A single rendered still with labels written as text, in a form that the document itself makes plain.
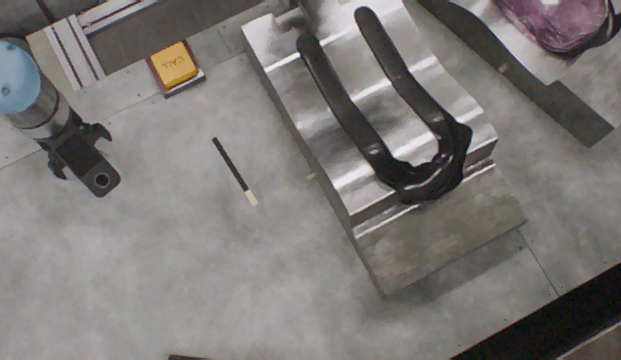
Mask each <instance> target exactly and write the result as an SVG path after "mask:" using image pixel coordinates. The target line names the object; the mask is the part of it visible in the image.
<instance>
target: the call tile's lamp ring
mask: <svg viewBox="0 0 621 360"><path fill-rule="evenodd" d="M180 42H182V43H183V44H184V45H185V47H186V49H187V51H188V52H189V54H190V56H191V58H192V60H193V62H194V66H195V68H196V69H197V71H198V73H199V74H198V75H196V76H194V77H193V78H190V79H188V80H186V81H184V82H182V83H180V84H178V85H176V86H174V87H172V88H170V89H168V90H165V88H164V86H163V84H162V82H161V80H160V78H159V76H158V74H157V72H156V70H155V68H154V66H153V64H152V62H151V56H152V55H151V56H148V57H146V58H145V59H146V61H147V63H148V65H149V67H150V69H151V71H152V73H153V75H154V77H155V79H156V81H157V83H158V85H159V87H160V89H161V91H162V93H163V95H166V94H168V93H170V92H173V91H175V90H177V89H179V88H181V87H183V86H185V85H187V84H189V83H191V82H193V81H194V80H196V79H199V78H201V77H203V76H204V74H203V72H202V70H201V68H200V67H199V65H198V63H197V61H196V59H195V55H194V53H193V52H192V50H191V48H190V46H189V44H188V42H187V40H186V39H184V40H182V41H180ZM180 42H178V43H180Z"/></svg>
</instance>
